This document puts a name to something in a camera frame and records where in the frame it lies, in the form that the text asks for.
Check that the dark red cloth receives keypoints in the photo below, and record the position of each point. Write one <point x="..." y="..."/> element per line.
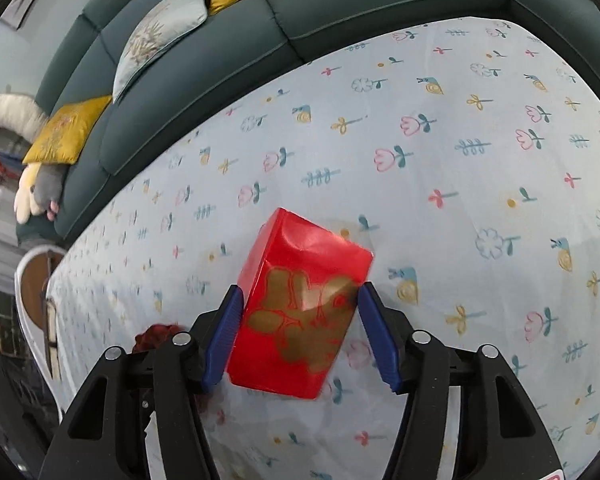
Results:
<point x="155" y="337"/>

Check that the white plush toy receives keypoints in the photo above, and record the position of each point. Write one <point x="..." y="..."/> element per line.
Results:
<point x="15" y="112"/>

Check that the red packet with gold print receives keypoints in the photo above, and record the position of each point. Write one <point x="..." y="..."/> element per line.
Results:
<point x="300" y="260"/>

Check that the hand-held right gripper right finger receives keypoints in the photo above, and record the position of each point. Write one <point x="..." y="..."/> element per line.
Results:
<point x="377" y="340"/>

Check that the white rimmed brown side table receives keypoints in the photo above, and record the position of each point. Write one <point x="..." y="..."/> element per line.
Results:
<point x="30" y="290"/>

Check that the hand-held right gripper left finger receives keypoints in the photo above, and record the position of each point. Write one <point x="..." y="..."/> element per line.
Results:
<point x="225" y="330"/>

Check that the light blue embroidered cushion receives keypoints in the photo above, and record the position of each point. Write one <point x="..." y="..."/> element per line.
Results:
<point x="155" y="35"/>

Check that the flower printed bedsheet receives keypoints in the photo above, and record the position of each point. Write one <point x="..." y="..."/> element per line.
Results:
<point x="430" y="210"/>

